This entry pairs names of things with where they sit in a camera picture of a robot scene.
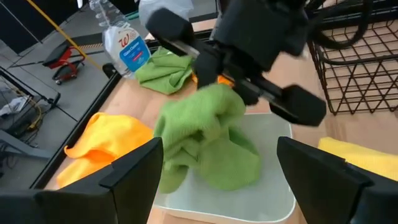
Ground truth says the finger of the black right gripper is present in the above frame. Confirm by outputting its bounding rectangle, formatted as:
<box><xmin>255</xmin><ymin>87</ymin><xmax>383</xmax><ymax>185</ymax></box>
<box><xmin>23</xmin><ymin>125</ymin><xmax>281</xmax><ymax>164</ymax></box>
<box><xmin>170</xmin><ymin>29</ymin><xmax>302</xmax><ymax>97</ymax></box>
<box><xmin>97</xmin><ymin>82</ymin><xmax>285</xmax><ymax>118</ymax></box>
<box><xmin>193</xmin><ymin>49</ymin><xmax>227</xmax><ymax>90</ymax></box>
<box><xmin>231</xmin><ymin>80</ymin><xmax>261</xmax><ymax>106</ymax></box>

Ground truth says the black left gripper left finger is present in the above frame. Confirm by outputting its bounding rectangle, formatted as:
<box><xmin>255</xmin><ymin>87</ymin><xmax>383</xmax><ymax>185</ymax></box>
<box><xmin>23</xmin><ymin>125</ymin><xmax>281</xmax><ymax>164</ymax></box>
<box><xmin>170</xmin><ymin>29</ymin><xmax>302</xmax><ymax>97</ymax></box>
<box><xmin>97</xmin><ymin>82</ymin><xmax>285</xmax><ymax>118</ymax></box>
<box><xmin>0</xmin><ymin>137</ymin><xmax>165</xmax><ymax>224</ymax></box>

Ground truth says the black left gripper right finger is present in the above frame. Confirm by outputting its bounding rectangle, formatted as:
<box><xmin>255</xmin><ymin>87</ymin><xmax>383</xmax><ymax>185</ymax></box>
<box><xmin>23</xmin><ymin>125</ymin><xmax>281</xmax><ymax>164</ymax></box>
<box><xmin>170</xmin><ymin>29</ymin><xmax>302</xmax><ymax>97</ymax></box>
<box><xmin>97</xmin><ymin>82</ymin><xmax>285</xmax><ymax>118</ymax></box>
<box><xmin>276</xmin><ymin>136</ymin><xmax>398</xmax><ymax>224</ymax></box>

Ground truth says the green microfiber towel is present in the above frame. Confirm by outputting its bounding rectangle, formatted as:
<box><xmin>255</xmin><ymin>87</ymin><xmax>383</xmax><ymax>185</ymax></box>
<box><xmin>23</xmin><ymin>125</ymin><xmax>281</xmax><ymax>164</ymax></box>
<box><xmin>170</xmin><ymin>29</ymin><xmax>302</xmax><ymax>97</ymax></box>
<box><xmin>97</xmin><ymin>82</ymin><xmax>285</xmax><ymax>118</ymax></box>
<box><xmin>154</xmin><ymin>83</ymin><xmax>262</xmax><ymax>194</ymax></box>
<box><xmin>134</xmin><ymin>45</ymin><xmax>195</xmax><ymax>96</ymax></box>

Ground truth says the orange microfiber towel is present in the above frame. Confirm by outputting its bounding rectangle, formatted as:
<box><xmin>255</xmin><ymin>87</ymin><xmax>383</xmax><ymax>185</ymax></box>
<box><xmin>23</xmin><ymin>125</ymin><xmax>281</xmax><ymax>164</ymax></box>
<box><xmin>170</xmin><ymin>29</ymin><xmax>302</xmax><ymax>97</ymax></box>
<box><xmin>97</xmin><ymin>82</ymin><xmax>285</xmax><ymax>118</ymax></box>
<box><xmin>55</xmin><ymin>111</ymin><xmax>155</xmax><ymax>189</ymax></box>
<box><xmin>191</xmin><ymin>73</ymin><xmax>234</xmax><ymax>88</ymax></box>

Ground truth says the folded yellow microfiber towel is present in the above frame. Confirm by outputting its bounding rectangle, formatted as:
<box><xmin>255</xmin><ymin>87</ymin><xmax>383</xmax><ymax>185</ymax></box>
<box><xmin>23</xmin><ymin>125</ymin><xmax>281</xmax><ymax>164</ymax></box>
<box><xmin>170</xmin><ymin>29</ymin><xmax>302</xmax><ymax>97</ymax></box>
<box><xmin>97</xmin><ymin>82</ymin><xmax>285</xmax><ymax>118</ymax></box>
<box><xmin>317</xmin><ymin>136</ymin><xmax>398</xmax><ymax>182</ymax></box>

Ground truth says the white plastic bin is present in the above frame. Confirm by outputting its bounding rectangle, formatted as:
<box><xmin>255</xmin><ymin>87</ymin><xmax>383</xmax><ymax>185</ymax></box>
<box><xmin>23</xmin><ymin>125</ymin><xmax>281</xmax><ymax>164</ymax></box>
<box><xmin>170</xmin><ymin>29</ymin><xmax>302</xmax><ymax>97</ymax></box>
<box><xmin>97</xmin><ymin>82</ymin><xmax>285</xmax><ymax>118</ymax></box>
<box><xmin>152</xmin><ymin>112</ymin><xmax>297</xmax><ymax>224</ymax></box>

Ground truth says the clear glass cleaner spray bottle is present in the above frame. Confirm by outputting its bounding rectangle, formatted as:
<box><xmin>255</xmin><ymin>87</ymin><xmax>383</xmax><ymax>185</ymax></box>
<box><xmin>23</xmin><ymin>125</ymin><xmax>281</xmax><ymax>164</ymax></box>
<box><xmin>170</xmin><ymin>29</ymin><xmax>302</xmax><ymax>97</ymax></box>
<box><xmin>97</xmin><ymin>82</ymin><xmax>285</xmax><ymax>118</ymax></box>
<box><xmin>88</xmin><ymin>0</ymin><xmax>152</xmax><ymax>78</ymax></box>

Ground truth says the grey desk leg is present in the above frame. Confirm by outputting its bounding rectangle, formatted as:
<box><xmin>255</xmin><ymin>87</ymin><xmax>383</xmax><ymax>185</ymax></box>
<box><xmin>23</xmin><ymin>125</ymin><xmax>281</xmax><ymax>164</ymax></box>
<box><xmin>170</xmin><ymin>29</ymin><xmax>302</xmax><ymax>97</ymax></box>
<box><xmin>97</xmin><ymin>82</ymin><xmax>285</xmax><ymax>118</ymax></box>
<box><xmin>0</xmin><ymin>129</ymin><xmax>55</xmax><ymax>160</ymax></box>

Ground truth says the red and black creeper seat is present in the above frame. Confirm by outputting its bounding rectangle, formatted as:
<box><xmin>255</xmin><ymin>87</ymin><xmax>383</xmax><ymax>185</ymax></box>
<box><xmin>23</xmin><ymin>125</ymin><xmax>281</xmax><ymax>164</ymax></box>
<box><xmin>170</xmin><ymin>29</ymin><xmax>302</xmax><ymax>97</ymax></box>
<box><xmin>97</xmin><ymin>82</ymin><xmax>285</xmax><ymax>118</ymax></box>
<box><xmin>42</xmin><ymin>42</ymin><xmax>86</xmax><ymax>85</ymax></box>

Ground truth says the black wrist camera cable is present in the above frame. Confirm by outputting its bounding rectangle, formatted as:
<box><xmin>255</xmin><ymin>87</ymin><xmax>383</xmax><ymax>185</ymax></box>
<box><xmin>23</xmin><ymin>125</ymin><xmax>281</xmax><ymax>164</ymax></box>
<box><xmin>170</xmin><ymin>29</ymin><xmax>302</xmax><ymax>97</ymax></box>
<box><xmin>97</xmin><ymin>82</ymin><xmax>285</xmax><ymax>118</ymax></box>
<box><xmin>306</xmin><ymin>0</ymin><xmax>376</xmax><ymax>50</ymax></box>

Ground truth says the black wire basket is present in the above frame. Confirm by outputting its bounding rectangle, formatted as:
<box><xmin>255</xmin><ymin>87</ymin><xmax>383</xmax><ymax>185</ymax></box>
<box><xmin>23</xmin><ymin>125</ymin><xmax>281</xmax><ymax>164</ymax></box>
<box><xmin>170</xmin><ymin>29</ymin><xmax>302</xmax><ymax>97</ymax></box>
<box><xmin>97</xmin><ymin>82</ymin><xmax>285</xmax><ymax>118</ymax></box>
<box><xmin>306</xmin><ymin>0</ymin><xmax>398</xmax><ymax>116</ymax></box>

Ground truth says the yellow hanging cable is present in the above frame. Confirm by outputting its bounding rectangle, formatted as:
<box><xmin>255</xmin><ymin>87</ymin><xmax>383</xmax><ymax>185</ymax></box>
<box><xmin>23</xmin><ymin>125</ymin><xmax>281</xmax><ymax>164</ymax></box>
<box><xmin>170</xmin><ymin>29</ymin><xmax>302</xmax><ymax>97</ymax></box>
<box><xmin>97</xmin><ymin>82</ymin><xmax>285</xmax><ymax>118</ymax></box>
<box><xmin>25</xmin><ymin>0</ymin><xmax>103</xmax><ymax>70</ymax></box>

